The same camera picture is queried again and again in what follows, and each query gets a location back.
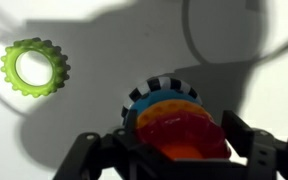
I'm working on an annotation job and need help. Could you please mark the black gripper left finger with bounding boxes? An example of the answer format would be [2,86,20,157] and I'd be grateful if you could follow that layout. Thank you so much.
[52,109,140,180]

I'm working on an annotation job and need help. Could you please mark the red ring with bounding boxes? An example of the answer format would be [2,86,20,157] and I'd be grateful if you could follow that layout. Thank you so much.
[136,111,232,160]

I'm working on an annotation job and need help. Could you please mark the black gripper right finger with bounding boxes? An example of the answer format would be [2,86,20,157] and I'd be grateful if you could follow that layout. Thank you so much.
[221,110,288,180]

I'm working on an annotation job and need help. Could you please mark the lime green ring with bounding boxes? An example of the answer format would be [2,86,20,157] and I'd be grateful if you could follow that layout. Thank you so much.
[0,37,72,99]

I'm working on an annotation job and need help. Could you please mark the orange ring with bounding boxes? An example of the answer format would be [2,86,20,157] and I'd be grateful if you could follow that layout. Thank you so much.
[136,99,215,129]

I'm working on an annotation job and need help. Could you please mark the black and white base ring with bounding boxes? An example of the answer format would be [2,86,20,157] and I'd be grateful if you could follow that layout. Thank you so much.
[120,76,203,118]

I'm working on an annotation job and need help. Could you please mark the blue ring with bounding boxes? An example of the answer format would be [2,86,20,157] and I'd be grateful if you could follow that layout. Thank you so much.
[125,89,202,128]

